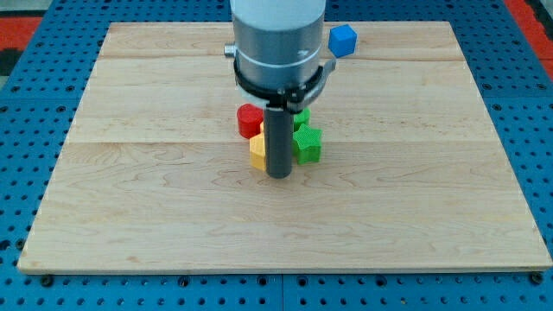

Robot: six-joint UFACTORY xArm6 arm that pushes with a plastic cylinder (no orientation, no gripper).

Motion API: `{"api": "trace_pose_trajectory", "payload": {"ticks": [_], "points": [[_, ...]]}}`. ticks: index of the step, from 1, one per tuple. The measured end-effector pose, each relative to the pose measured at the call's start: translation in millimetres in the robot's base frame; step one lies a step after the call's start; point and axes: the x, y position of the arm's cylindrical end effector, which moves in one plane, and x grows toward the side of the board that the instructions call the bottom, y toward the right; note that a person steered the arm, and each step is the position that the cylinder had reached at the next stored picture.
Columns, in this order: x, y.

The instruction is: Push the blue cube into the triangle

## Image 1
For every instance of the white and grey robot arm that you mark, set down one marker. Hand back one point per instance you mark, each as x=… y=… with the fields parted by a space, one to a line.
x=276 y=52

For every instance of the blue cube block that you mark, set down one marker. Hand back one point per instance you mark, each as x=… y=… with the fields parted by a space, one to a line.
x=342 y=40

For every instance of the yellow hexagon block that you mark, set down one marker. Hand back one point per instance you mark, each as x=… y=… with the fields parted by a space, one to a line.
x=257 y=150

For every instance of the green star block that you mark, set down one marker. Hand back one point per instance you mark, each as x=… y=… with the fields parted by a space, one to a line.
x=307 y=144

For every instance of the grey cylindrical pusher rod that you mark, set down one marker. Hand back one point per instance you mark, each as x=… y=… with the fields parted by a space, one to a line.
x=278 y=134

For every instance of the green round block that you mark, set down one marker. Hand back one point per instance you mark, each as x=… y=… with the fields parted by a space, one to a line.
x=301 y=118

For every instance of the red cylinder block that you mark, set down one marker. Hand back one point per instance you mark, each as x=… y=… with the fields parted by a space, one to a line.
x=249 y=119

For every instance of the light wooden board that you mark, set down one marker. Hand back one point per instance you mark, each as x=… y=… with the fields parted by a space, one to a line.
x=154 y=178

